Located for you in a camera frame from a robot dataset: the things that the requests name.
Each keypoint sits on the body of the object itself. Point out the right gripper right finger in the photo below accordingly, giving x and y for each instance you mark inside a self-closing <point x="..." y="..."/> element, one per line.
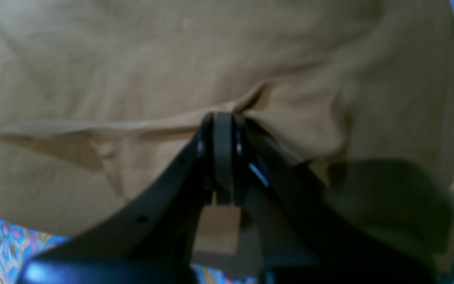
<point x="302" y="240"/>

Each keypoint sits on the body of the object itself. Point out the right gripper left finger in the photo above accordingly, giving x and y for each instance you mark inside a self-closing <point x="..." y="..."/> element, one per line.
<point x="149" y="241"/>

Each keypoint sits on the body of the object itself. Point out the brown t-shirt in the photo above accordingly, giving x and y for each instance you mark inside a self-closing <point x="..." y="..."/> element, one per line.
<point x="97" y="96"/>

